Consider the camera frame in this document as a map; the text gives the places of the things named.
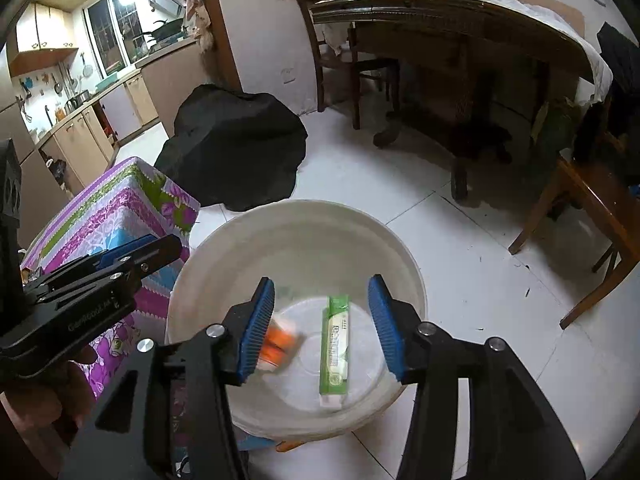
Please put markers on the black wok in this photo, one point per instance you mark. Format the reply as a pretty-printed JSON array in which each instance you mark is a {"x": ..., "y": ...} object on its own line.
[{"x": 166, "y": 30}]

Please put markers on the dark wooden dining table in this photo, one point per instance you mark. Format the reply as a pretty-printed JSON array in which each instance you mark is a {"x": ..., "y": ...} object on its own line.
[{"x": 444, "y": 86}]

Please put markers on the floral purple tablecloth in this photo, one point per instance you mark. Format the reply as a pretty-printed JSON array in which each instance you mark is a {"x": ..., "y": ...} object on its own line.
[{"x": 131, "y": 200}]

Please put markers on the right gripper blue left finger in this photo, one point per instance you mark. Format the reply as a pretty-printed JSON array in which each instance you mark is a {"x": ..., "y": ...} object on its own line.
[{"x": 246, "y": 326}]

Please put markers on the brown wooden stool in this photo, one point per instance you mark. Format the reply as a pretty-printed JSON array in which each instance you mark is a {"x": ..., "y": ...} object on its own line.
[{"x": 591, "y": 222}]

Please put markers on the black cloth cover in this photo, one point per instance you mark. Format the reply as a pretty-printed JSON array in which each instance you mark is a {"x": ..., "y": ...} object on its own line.
[{"x": 235, "y": 149}]

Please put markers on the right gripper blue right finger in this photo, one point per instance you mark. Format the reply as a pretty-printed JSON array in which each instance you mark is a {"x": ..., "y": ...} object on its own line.
[{"x": 396, "y": 323}]

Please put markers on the white table cover cloth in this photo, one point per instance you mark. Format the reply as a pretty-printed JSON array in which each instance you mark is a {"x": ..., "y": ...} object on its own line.
[{"x": 535, "y": 28}]

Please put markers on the dark wooden chair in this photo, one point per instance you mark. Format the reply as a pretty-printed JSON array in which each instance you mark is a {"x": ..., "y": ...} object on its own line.
[{"x": 333, "y": 49}]

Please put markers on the beige kitchen cabinets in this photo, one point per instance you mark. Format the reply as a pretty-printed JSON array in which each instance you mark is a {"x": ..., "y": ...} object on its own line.
[{"x": 75, "y": 117}]

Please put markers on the white plastic bucket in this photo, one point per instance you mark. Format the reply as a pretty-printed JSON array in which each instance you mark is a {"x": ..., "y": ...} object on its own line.
[{"x": 312, "y": 251}]

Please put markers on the kitchen window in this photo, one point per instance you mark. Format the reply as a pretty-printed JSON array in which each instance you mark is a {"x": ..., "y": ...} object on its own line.
[{"x": 116, "y": 34}]

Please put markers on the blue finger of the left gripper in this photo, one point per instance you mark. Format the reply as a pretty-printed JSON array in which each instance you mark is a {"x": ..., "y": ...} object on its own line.
[{"x": 108, "y": 257}]

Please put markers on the orange white packet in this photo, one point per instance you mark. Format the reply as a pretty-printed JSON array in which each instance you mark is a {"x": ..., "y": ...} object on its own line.
[{"x": 282, "y": 340}]

